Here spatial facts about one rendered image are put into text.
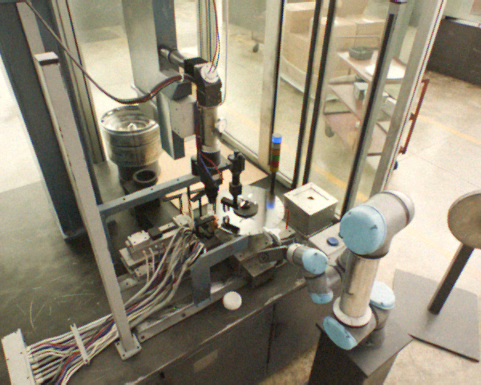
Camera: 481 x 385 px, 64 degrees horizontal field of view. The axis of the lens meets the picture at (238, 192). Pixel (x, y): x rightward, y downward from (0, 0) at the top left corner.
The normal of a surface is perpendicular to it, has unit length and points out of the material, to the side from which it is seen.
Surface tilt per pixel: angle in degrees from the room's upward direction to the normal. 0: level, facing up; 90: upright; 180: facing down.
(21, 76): 90
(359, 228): 82
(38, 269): 0
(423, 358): 0
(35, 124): 90
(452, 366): 0
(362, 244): 82
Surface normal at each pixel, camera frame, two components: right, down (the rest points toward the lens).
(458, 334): 0.02, -0.79
